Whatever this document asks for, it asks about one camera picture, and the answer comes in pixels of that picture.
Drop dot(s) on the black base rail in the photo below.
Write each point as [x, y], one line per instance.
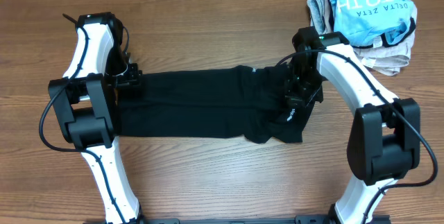
[239, 220]

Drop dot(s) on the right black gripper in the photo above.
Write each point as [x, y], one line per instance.
[297, 99]

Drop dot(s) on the grey folded garment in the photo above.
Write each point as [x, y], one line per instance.
[321, 15]

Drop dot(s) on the black t-shirt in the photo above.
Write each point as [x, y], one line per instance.
[216, 103]

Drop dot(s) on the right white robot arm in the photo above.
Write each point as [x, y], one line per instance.
[383, 145]

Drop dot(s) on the light blue printed t-shirt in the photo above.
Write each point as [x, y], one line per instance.
[368, 23]

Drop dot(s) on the beige folded garment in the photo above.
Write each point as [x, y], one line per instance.
[387, 60]

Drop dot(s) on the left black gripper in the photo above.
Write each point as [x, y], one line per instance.
[130, 77]

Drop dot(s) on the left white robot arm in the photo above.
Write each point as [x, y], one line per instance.
[85, 104]

